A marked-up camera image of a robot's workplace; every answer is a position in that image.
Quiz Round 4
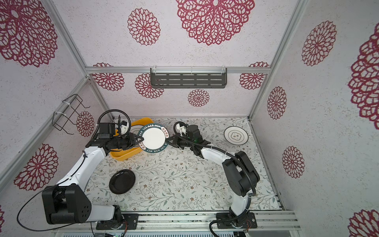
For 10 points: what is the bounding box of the large white clover-emblem plate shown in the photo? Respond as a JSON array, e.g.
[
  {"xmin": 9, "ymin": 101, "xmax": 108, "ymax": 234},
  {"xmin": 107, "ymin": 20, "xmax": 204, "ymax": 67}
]
[{"xmin": 129, "ymin": 125, "xmax": 144, "ymax": 135}]

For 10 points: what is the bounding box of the small green-rim lettered plate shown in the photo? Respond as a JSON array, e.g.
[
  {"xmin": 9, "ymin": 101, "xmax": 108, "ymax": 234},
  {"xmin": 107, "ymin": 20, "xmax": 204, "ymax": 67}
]
[{"xmin": 138, "ymin": 123, "xmax": 169, "ymax": 154}]

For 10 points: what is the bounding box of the small white clover-emblem plate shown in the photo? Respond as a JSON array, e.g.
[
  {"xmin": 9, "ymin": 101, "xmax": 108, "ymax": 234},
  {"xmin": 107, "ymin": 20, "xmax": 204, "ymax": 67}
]
[{"xmin": 224, "ymin": 126, "xmax": 249, "ymax": 146}]

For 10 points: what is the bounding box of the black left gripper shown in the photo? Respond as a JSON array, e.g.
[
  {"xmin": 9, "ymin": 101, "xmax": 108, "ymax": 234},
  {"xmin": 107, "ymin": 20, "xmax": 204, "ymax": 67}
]
[{"xmin": 111, "ymin": 132, "xmax": 144, "ymax": 151}]

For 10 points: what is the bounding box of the grey slotted wall shelf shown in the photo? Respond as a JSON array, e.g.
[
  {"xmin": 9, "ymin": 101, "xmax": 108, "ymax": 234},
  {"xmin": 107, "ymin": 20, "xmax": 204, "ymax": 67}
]
[{"xmin": 150, "ymin": 68, "xmax": 228, "ymax": 89}]

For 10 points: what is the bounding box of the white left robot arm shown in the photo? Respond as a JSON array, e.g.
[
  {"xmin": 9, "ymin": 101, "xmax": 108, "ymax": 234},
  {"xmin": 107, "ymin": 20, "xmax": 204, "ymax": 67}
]
[{"xmin": 42, "ymin": 120, "xmax": 143, "ymax": 229}]

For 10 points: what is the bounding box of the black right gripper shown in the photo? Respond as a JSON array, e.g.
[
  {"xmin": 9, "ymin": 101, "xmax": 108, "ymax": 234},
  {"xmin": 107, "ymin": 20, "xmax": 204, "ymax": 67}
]
[{"xmin": 166, "ymin": 134, "xmax": 195, "ymax": 150}]

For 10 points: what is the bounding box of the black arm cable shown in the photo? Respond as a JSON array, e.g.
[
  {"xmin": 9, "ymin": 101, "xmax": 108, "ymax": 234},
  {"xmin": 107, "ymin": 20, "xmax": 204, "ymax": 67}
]
[
  {"xmin": 173, "ymin": 121, "xmax": 258, "ymax": 237},
  {"xmin": 16, "ymin": 109, "xmax": 132, "ymax": 232}
]

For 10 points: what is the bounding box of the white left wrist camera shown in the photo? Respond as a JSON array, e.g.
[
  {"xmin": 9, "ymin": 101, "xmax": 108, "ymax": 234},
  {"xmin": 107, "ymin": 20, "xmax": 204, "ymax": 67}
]
[{"xmin": 118, "ymin": 120, "xmax": 129, "ymax": 135}]

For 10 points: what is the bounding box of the black wire wall rack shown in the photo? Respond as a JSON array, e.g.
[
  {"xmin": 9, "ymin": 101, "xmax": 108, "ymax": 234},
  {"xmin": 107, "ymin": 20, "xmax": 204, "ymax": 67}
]
[{"xmin": 51, "ymin": 93, "xmax": 90, "ymax": 135}]

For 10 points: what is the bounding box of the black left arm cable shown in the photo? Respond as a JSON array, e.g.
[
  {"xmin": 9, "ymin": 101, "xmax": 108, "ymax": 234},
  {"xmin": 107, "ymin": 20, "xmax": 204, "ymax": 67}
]
[{"xmin": 16, "ymin": 109, "xmax": 132, "ymax": 232}]

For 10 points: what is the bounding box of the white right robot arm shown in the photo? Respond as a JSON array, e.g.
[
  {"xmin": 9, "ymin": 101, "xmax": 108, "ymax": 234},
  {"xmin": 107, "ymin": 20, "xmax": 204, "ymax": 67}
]
[{"xmin": 166, "ymin": 121, "xmax": 260, "ymax": 220}]

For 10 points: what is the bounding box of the yellow plastic bin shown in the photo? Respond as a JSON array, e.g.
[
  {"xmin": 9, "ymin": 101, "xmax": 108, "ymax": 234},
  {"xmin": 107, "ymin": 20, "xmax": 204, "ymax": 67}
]
[{"xmin": 110, "ymin": 118, "xmax": 153, "ymax": 162}]

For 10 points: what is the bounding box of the black plate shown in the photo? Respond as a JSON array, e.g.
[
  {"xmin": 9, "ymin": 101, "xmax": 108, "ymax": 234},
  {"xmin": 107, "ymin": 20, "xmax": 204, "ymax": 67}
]
[{"xmin": 109, "ymin": 169, "xmax": 136, "ymax": 195}]

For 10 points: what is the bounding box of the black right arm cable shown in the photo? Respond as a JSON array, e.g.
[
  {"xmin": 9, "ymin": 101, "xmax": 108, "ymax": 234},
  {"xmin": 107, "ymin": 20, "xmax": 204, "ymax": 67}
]
[{"xmin": 173, "ymin": 121, "xmax": 258, "ymax": 237}]

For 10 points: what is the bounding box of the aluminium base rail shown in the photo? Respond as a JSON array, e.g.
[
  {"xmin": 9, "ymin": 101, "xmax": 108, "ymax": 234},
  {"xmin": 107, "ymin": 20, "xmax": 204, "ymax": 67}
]
[{"xmin": 51, "ymin": 211, "xmax": 303, "ymax": 237}]

